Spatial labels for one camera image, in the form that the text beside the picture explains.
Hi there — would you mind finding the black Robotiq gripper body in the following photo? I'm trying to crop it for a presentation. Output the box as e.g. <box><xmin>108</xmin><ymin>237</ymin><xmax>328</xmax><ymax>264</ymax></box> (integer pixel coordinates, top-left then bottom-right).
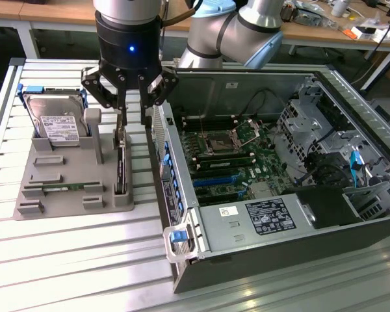
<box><xmin>95</xmin><ymin>12</ymin><xmax>163</xmax><ymax>89</ymax></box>

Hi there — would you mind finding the Nvidia graphics card with bracket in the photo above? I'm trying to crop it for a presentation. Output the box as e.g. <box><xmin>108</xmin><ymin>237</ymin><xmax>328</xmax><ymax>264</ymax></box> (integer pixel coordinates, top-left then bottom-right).
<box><xmin>113</xmin><ymin>109</ymin><xmax>131</xmax><ymax>196</ymax></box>

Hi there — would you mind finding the hard disk in blue carrier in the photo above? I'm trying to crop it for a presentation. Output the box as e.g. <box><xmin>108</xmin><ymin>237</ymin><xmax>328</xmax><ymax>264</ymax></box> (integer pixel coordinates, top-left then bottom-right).
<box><xmin>16</xmin><ymin>83</ymin><xmax>89</xmax><ymax>147</ymax></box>

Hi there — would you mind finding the thin metal locking lever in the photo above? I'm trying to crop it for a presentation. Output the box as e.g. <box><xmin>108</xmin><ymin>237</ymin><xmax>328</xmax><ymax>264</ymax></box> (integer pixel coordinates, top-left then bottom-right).
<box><xmin>198</xmin><ymin>109</ymin><xmax>207</xmax><ymax>137</ymax></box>

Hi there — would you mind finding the blue slot retainer strip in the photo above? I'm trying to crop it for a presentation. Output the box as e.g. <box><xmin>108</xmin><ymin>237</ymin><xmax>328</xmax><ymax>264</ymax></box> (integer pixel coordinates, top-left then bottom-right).
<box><xmin>161</xmin><ymin>141</ymin><xmax>187</xmax><ymax>219</ymax></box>

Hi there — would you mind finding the grey plastic parts rack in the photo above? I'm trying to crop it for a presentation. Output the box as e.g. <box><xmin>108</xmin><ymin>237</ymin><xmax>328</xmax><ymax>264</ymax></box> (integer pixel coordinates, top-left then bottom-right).
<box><xmin>13</xmin><ymin>108</ymin><xmax>137</xmax><ymax>222</ymax></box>

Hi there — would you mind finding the CPU socket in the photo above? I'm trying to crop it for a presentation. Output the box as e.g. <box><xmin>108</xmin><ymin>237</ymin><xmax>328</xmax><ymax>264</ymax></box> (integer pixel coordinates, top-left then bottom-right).
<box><xmin>203</xmin><ymin>131</ymin><xmax>240</xmax><ymax>153</ymax></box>

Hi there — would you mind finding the metal socket cover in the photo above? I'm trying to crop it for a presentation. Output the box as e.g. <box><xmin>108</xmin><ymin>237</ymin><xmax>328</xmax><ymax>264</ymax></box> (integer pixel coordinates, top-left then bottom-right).
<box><xmin>230</xmin><ymin>119</ymin><xmax>264</xmax><ymax>146</ymax></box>

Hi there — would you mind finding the green RAM stick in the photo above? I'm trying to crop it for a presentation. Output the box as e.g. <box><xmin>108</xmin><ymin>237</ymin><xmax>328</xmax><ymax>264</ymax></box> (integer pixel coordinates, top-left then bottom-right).
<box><xmin>42</xmin><ymin>183</ymin><xmax>87</xmax><ymax>192</ymax></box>

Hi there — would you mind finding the blue expansion slot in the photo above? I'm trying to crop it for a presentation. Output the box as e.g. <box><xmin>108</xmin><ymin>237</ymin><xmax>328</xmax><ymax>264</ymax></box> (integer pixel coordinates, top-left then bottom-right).
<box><xmin>192</xmin><ymin>175</ymin><xmax>234</xmax><ymax>189</ymax></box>

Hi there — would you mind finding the green Dell motherboard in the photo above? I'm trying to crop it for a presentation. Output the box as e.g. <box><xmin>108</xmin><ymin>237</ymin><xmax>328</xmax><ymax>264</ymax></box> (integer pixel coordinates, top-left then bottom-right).
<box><xmin>178</xmin><ymin>120</ymin><xmax>295</xmax><ymax>207</ymax></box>

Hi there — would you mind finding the metal disk bay cage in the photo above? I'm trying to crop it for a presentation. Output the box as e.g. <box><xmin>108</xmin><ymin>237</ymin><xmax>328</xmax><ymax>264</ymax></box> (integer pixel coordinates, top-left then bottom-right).
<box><xmin>276</xmin><ymin>81</ymin><xmax>345</xmax><ymax>170</ymax></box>

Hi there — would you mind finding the silver chipset heatsink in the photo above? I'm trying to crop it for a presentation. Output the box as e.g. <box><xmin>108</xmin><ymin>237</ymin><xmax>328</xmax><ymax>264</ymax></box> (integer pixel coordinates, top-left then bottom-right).
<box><xmin>250</xmin><ymin>183</ymin><xmax>276</xmax><ymax>200</ymax></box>

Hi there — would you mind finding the blue case latch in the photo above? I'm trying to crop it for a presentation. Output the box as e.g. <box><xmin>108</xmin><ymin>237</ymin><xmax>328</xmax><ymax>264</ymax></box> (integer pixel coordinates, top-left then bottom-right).
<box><xmin>170</xmin><ymin>229</ymin><xmax>187</xmax><ymax>244</ymax></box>

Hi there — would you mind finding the grey power supply unit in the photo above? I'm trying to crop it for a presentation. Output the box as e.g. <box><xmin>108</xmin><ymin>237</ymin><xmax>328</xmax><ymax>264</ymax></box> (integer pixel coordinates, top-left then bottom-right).
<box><xmin>194</xmin><ymin>193</ymin><xmax>316</xmax><ymax>254</ymax></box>

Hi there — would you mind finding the grey electronic device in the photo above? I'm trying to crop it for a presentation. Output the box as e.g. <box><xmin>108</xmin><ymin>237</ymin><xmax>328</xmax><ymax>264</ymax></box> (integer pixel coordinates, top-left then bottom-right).
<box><xmin>294</xmin><ymin>1</ymin><xmax>339</xmax><ymax>31</ymax></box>

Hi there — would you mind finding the white bottle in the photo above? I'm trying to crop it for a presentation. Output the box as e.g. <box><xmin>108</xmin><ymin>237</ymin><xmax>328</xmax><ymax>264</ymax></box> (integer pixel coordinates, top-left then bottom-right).
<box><xmin>330</xmin><ymin>0</ymin><xmax>349</xmax><ymax>18</ymax></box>

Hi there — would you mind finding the open black PC case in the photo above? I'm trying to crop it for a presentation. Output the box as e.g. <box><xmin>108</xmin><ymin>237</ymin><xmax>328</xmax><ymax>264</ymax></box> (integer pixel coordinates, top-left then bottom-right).
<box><xmin>144</xmin><ymin>66</ymin><xmax>390</xmax><ymax>295</ymax></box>

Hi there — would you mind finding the white device box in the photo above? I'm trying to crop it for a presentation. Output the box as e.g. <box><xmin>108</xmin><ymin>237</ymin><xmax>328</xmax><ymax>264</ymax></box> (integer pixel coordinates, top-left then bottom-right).
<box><xmin>350</xmin><ymin>25</ymin><xmax>390</xmax><ymax>43</ymax></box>

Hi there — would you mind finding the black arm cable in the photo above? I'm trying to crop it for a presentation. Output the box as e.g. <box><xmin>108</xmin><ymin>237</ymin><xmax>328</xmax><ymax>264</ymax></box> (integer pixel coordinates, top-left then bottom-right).
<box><xmin>159</xmin><ymin>0</ymin><xmax>202</xmax><ymax>27</ymax></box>

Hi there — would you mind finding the wooden desk with white frame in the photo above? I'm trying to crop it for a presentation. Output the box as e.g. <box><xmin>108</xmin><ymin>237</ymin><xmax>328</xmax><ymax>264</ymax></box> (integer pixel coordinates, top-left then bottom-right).
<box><xmin>0</xmin><ymin>0</ymin><xmax>390</xmax><ymax>59</ymax></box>

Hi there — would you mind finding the blue wire connector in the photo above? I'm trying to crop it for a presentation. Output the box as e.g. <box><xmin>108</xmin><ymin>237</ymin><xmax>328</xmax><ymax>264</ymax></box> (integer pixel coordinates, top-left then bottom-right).
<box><xmin>350</xmin><ymin>150</ymin><xmax>364</xmax><ymax>189</ymax></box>

